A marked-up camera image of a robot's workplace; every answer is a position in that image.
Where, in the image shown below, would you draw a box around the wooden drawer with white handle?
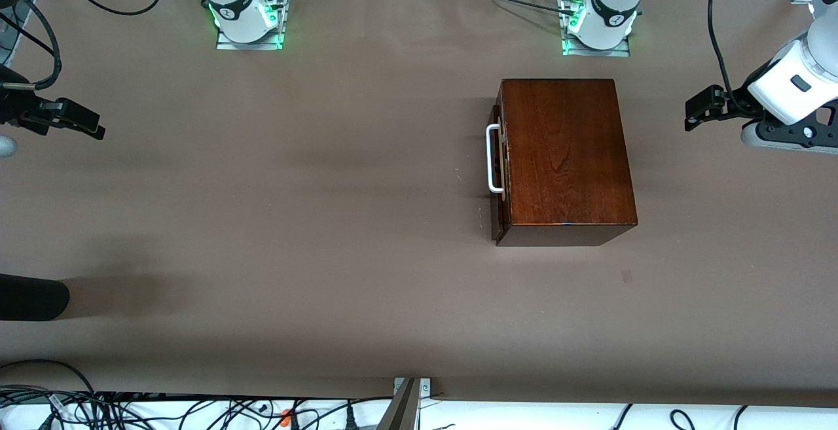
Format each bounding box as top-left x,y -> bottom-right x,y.
486,104 -> 508,241

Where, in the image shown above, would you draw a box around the dark wooden cabinet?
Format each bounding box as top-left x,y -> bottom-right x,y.
491,79 -> 638,247

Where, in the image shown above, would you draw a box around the black rounded object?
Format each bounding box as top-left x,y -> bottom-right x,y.
0,274 -> 70,321

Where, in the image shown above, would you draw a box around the large paper table cover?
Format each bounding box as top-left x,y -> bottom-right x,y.
0,0 -> 838,406

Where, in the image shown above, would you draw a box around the grey metal strut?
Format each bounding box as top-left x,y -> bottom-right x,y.
377,379 -> 421,430

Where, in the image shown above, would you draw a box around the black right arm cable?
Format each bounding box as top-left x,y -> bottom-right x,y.
0,0 -> 64,90

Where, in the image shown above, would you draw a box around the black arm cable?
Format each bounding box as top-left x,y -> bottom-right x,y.
0,0 -> 64,90
708,0 -> 754,113

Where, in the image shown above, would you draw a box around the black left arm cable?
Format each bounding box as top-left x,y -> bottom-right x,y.
708,0 -> 754,113

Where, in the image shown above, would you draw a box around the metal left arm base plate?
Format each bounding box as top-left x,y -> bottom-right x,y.
560,0 -> 631,58

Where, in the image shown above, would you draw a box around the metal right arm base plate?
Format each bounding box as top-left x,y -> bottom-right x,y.
216,0 -> 287,51

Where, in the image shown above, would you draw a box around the silver table edge bracket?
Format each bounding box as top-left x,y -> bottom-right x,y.
393,378 -> 432,398

